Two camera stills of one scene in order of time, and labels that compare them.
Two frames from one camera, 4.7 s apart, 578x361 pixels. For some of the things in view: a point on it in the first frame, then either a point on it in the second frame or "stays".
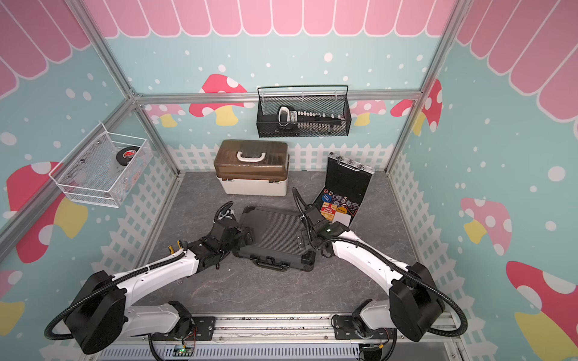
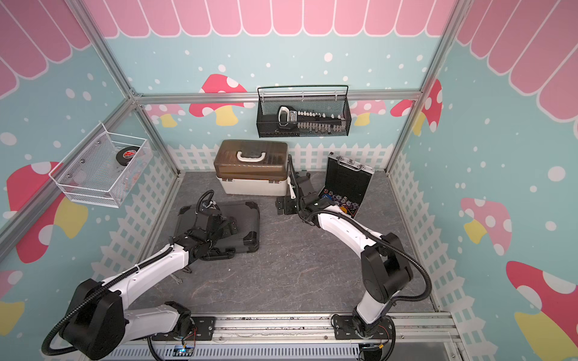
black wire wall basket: x=303 y=116 stays
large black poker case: x=275 y=244 to x=246 y=214
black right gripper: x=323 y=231 to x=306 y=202
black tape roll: x=126 y=154 stays
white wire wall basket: x=102 y=167 stays
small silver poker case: x=345 y=183 stays
